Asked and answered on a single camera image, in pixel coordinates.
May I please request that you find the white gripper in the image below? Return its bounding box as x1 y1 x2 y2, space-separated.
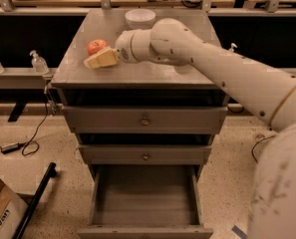
84 29 152 69

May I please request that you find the red apple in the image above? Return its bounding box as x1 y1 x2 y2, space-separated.
87 39 109 56

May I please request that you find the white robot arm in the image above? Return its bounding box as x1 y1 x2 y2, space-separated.
84 18 296 239

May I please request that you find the grey top drawer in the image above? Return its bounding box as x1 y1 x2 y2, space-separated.
63 106 227 134

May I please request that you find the grey wooden drawer cabinet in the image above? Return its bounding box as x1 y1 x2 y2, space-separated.
51 9 229 176

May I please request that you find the grey middle drawer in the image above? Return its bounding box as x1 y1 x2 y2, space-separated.
79 144 211 165

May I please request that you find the grey open bottom drawer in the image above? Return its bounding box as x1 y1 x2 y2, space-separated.
78 165 213 239

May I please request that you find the white ceramic bowl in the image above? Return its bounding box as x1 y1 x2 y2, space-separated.
125 8 155 30

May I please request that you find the clear sanitizer pump bottle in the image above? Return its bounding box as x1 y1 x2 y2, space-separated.
30 50 50 75

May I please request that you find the white sanitizer pump bottle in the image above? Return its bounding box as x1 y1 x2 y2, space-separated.
229 43 237 52

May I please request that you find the black bar on floor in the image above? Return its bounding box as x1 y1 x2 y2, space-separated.
12 162 57 239

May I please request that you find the cardboard box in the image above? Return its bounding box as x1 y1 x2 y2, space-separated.
0 178 28 239

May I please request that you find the black power adapter cable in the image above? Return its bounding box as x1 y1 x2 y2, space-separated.
0 87 56 157

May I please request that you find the black floor cable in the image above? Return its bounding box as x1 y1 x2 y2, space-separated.
250 134 277 164

